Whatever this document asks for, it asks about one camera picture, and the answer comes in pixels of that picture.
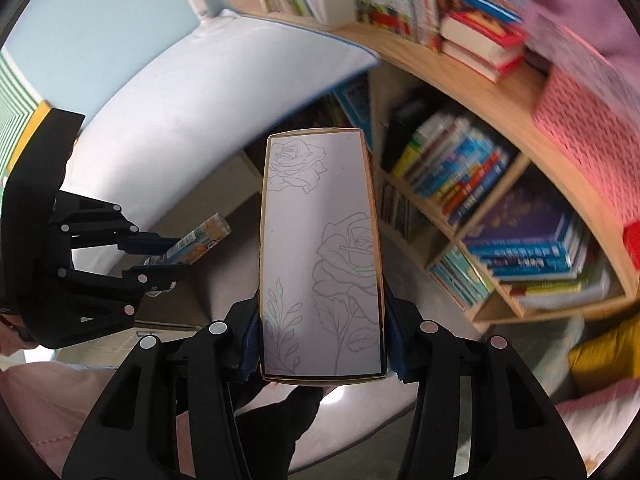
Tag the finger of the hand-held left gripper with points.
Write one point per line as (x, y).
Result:
(160, 276)
(150, 244)

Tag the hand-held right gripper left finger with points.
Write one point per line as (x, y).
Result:
(248, 340)

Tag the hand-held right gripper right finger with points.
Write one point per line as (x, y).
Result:
(395, 340)

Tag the colourful tube bottle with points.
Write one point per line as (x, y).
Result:
(200, 240)

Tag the white box with rose drawing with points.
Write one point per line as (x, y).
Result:
(320, 260)

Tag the stack of teal books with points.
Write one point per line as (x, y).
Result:
(460, 280)

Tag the stack of colourful picture books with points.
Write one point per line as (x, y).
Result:
(400, 210)

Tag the white desk with blue edge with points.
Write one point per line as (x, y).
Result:
(175, 110)

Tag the row of blue tall books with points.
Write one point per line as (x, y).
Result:
(535, 265)

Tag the large purple book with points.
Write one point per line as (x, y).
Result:
(520, 217)

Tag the row of blue orange books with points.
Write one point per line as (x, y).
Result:
(450, 170)

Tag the person's pink garment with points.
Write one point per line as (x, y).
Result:
(40, 410)

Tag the yellow pillow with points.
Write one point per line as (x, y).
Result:
(607, 360)

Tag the pink pillow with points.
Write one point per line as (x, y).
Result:
(605, 425)

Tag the blue cover booklet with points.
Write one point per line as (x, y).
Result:
(356, 110)

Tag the red plastic item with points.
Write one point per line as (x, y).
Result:
(632, 242)

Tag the wooden bookshelf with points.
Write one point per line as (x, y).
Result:
(500, 105)

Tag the pink woven plastic basket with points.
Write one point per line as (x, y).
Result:
(585, 130)

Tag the red cover thick book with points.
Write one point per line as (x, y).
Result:
(480, 32)
(475, 62)

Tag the row of colourful thin books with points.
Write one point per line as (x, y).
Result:
(395, 0)

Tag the blue cover book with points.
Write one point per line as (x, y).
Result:
(487, 5)

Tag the green striped wall picture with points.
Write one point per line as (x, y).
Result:
(15, 110)

